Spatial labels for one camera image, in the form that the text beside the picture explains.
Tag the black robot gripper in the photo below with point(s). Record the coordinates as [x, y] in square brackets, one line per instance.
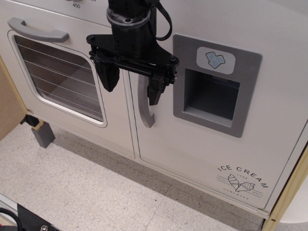
[135, 50]

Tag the grey fridge door handle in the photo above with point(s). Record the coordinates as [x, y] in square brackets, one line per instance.
[146, 115]

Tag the white toy fridge door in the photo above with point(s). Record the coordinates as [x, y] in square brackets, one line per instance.
[249, 171]

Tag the white toy oven door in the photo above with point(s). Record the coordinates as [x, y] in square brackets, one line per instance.
[59, 84]

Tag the grey ice dispenser panel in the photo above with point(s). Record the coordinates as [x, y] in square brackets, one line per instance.
[215, 84]

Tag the grey cabinet leg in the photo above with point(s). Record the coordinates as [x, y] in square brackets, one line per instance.
[44, 135]

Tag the white toy kitchen cabinet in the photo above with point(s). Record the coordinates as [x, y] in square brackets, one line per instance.
[238, 23]

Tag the light wooden left panel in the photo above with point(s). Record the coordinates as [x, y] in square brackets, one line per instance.
[12, 108]

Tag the grey oven door handle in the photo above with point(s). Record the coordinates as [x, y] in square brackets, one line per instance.
[19, 26]

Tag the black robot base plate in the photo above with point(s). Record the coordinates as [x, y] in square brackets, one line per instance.
[26, 221]

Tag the light wooden right frame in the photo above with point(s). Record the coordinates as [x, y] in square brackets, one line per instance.
[288, 193]

